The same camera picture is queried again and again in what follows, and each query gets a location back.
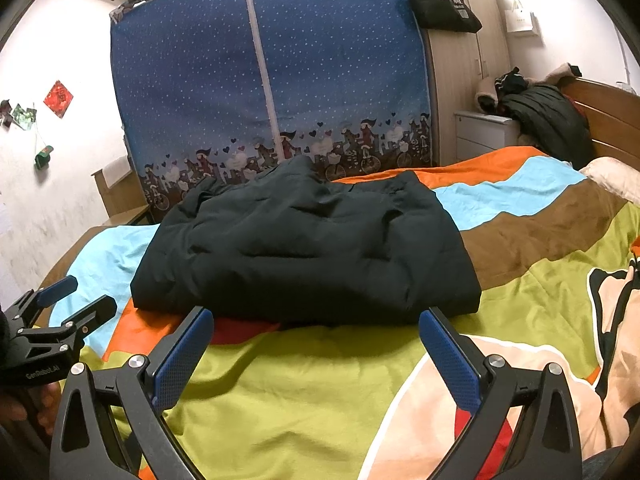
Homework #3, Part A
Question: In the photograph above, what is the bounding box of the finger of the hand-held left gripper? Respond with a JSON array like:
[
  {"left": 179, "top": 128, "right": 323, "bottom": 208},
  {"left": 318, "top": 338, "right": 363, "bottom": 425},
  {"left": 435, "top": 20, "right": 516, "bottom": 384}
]
[
  {"left": 20, "top": 295, "right": 118, "bottom": 352},
  {"left": 10, "top": 274, "right": 79, "bottom": 327}
]

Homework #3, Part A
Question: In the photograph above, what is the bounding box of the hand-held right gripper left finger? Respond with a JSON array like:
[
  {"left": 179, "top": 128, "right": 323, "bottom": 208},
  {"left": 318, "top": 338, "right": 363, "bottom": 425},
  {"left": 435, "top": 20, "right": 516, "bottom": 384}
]
[{"left": 49, "top": 305, "right": 216, "bottom": 480}]

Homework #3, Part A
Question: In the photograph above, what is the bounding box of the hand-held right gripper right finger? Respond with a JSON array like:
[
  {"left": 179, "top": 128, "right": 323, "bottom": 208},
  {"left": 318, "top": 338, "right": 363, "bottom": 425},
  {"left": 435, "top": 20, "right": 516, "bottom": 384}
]
[{"left": 417, "top": 307, "right": 583, "bottom": 480}]

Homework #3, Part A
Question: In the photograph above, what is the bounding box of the dark green padded jacket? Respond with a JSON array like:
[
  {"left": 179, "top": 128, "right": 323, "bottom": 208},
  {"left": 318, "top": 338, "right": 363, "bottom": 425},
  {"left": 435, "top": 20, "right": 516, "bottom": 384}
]
[{"left": 130, "top": 155, "right": 483, "bottom": 331}]

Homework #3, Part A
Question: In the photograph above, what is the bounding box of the person's left hand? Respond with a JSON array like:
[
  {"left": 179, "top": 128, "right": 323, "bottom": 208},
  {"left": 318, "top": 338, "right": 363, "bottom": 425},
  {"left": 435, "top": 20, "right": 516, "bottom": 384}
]
[{"left": 0, "top": 382, "right": 63, "bottom": 427}]

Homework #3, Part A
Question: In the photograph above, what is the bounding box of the brown wooden chair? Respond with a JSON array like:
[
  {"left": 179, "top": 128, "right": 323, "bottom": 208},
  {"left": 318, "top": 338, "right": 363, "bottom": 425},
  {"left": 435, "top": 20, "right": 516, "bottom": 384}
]
[{"left": 91, "top": 157, "right": 151, "bottom": 226}]

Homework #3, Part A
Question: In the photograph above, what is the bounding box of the colourful patchwork bedspread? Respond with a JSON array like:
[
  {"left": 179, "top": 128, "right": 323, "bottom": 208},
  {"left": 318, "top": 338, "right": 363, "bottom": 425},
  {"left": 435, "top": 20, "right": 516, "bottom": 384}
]
[{"left": 37, "top": 146, "right": 640, "bottom": 480}]

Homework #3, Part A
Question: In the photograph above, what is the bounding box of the white paper sheet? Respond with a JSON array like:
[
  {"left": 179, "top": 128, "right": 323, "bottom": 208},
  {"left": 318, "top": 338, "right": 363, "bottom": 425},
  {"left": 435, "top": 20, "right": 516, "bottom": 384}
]
[{"left": 102, "top": 157, "right": 133, "bottom": 186}]

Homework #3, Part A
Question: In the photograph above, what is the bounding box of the person's right leg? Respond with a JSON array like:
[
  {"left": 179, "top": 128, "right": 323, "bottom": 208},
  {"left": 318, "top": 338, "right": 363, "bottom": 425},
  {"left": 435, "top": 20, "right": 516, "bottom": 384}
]
[{"left": 580, "top": 442, "right": 640, "bottom": 480}]

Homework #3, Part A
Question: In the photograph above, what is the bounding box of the white nightstand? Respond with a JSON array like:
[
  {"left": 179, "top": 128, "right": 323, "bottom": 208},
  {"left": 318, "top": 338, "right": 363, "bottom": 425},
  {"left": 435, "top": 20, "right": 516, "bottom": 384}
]
[{"left": 454, "top": 110, "right": 521, "bottom": 163}]

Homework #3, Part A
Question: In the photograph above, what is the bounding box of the cream pillow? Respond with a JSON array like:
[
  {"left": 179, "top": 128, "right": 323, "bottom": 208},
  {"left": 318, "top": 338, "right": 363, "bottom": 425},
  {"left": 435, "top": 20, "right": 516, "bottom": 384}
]
[{"left": 580, "top": 156, "right": 640, "bottom": 201}]

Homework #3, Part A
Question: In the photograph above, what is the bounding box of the black quilted puffer coat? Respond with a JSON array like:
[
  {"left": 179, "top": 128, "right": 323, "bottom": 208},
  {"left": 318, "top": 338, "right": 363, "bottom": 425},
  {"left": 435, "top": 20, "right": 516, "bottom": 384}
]
[{"left": 500, "top": 84, "right": 593, "bottom": 171}]

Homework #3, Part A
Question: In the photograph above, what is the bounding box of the beige hooded garment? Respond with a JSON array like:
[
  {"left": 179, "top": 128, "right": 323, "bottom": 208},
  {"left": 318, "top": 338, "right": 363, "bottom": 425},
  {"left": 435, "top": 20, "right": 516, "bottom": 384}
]
[{"left": 475, "top": 77, "right": 501, "bottom": 113}]

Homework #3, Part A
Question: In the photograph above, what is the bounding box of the blue dotted fabric wardrobe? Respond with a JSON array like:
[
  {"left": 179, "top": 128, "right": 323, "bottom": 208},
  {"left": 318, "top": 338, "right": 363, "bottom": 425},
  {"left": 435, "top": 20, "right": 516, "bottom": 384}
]
[{"left": 109, "top": 0, "right": 435, "bottom": 221}]

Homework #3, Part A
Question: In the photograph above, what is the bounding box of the light wooden wardrobe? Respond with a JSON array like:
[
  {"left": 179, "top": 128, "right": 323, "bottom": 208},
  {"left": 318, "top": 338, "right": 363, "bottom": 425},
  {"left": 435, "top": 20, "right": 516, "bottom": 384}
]
[{"left": 407, "top": 0, "right": 511, "bottom": 166}]

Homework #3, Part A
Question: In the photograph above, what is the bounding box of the dark striped garment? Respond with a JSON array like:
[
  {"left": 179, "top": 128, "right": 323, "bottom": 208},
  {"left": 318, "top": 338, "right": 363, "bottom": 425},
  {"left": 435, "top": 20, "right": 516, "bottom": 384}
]
[{"left": 494, "top": 66, "right": 528, "bottom": 96}]

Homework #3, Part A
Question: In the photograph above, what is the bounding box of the wooden headboard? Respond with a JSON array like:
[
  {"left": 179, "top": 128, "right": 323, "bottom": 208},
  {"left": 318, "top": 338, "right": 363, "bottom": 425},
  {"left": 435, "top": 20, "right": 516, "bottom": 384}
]
[{"left": 557, "top": 77, "right": 640, "bottom": 171}]

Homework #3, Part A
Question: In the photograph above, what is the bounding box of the pink garment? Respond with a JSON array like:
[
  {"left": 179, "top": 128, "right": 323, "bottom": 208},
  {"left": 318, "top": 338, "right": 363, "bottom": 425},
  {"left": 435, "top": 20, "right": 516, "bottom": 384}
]
[{"left": 542, "top": 62, "right": 583, "bottom": 86}]

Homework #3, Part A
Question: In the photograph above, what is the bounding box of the white paper bag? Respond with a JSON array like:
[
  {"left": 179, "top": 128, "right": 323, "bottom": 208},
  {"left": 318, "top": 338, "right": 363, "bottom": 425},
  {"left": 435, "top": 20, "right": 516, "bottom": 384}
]
[{"left": 502, "top": 0, "right": 543, "bottom": 38}]

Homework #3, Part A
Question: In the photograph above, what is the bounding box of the green wall picture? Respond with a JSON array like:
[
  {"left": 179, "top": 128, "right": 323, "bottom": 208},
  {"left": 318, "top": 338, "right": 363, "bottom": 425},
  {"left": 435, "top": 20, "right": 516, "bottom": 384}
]
[{"left": 0, "top": 100, "right": 38, "bottom": 131}]

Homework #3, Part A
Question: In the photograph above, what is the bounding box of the red diamond wall decoration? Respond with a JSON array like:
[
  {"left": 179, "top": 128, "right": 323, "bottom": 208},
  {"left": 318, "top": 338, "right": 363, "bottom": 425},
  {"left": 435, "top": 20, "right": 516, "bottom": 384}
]
[{"left": 42, "top": 80, "right": 75, "bottom": 120}]

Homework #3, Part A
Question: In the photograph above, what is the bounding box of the white wall cable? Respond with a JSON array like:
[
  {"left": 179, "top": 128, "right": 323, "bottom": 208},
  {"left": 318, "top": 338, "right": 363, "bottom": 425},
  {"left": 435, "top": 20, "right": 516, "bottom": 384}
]
[{"left": 617, "top": 30, "right": 632, "bottom": 86}]

